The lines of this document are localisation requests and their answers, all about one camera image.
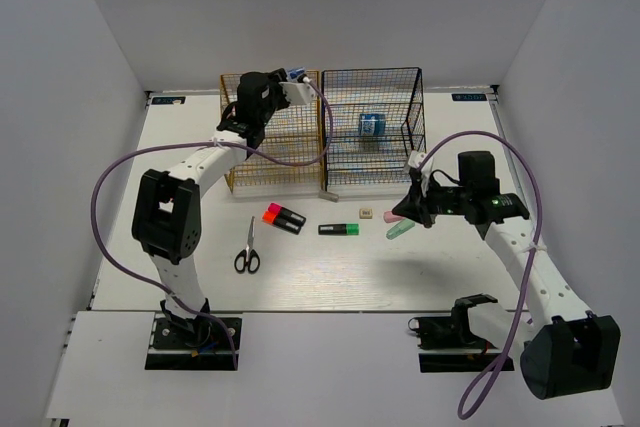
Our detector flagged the beige eraser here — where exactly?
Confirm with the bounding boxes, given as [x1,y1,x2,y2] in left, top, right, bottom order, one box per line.
[359,208,373,219]

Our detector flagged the pink translucent highlighter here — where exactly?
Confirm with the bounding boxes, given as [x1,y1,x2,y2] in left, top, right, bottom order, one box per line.
[383,211,403,223]

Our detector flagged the orange cap highlighter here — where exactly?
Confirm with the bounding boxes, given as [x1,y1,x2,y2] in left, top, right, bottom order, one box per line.
[262,211,301,235]

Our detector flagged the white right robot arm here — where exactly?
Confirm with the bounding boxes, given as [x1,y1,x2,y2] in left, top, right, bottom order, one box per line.
[393,151,621,399]

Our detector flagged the green translucent highlighter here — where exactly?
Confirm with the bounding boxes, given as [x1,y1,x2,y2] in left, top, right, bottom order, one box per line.
[386,219,416,240]

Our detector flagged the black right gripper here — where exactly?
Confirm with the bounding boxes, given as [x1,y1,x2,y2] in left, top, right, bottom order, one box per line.
[392,172,471,228]

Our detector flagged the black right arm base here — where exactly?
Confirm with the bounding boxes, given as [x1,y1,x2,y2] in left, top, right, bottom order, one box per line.
[407,316,500,373]

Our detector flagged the black handled scissors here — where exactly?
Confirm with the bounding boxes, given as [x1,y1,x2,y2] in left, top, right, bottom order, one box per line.
[234,216,261,275]

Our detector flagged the blue tape box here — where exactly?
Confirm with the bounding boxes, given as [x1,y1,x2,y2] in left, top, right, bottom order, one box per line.
[358,113,386,136]

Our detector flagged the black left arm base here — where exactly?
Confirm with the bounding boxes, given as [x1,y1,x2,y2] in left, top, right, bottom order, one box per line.
[144,315,234,371]

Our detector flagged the pink cap highlighter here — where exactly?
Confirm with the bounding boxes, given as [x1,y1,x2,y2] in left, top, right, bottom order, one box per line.
[268,203,306,226]

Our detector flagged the green cap highlighter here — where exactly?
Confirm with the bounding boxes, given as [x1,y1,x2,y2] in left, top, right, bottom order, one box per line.
[318,223,359,236]

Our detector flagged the black wire basket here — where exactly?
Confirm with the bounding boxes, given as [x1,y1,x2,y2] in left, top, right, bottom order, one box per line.
[321,67,426,188]

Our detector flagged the clear spray bottle blue cap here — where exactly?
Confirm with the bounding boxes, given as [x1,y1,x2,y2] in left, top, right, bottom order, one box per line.
[287,67,306,82]

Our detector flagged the dark right table label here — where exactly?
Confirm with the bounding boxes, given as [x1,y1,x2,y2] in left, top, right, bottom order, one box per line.
[451,93,487,102]

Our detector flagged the dark left table label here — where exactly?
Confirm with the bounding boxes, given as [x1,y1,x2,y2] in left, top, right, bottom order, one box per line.
[151,96,186,105]

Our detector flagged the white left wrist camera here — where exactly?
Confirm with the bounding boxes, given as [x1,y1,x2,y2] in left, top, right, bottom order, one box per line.
[279,82,316,106]

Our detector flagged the dark table label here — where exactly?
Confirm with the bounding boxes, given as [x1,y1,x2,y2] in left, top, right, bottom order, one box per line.
[451,93,487,102]
[151,96,186,105]

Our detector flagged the grey eraser block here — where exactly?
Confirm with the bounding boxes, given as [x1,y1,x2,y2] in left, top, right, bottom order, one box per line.
[318,190,339,202]

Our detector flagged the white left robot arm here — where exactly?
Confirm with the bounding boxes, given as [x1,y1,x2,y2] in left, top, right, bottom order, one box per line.
[132,69,290,346]

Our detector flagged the gold wire basket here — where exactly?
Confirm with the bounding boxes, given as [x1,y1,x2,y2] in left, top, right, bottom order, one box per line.
[216,73,324,196]

